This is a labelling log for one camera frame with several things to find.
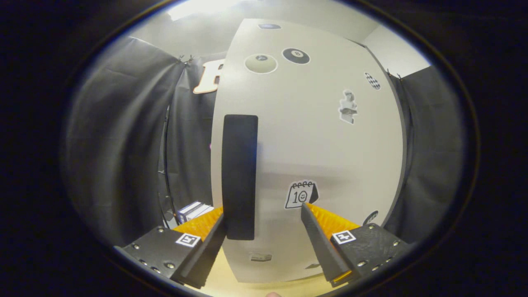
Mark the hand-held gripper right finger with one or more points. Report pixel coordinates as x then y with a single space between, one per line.
321 247

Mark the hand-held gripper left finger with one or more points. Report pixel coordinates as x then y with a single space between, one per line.
204 255

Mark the black backdrop cloth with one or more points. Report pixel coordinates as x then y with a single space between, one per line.
115 144

